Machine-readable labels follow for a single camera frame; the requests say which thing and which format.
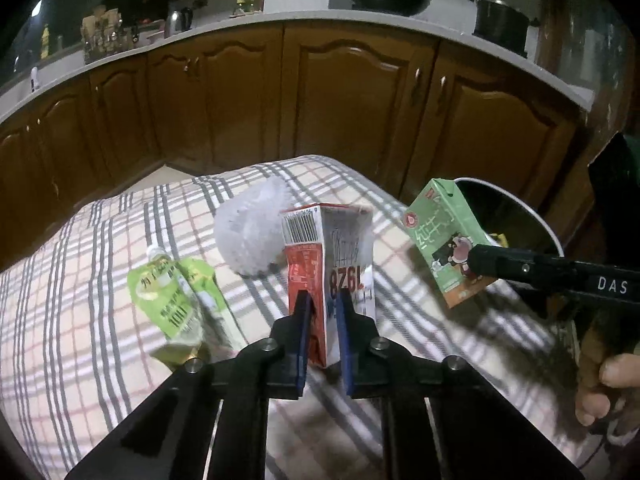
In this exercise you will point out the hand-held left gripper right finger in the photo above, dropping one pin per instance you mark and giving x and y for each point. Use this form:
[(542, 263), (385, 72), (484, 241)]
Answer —
[(345, 345)]

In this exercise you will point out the red white milk carton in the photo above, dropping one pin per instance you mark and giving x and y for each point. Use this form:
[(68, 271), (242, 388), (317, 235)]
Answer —
[(345, 255)]

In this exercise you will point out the light green drink pouch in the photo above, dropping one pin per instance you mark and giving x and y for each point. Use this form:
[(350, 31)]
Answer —
[(170, 300)]

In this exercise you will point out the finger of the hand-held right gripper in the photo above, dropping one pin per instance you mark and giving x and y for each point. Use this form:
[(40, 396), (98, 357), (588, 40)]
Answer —
[(520, 267)]

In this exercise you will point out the yellow dish soap bottle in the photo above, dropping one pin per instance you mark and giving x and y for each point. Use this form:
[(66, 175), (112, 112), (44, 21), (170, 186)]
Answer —
[(45, 42)]

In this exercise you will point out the black cooking pot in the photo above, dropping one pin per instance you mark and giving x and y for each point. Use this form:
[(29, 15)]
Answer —
[(500, 22)]

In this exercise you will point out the plaid tablecloth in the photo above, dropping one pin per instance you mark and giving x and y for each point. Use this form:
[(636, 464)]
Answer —
[(100, 280)]

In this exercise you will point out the utensil holder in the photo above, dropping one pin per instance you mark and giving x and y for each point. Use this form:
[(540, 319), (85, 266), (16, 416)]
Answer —
[(107, 35)]

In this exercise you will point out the seasoning jars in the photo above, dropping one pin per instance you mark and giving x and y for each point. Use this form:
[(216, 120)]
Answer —
[(248, 6)]

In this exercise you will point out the small white bottle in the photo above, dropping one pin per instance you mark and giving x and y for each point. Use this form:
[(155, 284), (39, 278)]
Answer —
[(34, 79)]

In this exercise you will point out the pink bowl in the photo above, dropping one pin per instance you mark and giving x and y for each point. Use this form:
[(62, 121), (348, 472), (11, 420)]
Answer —
[(155, 36)]

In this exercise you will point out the wooden lower cabinets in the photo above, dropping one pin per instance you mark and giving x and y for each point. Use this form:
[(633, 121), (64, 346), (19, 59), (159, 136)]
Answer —
[(340, 105)]

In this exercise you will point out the white round bin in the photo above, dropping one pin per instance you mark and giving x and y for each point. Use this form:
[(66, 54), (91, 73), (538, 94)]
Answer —
[(505, 205)]

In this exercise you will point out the person's right hand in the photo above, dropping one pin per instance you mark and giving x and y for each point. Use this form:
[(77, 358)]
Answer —
[(617, 380)]

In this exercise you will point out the green milk carton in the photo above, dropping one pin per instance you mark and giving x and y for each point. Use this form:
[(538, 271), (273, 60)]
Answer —
[(435, 225)]

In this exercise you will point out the steel electric kettle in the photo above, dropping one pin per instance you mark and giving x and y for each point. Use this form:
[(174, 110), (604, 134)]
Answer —
[(179, 21)]

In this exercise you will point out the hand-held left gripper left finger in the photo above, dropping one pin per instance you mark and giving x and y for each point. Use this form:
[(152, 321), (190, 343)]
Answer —
[(301, 340)]

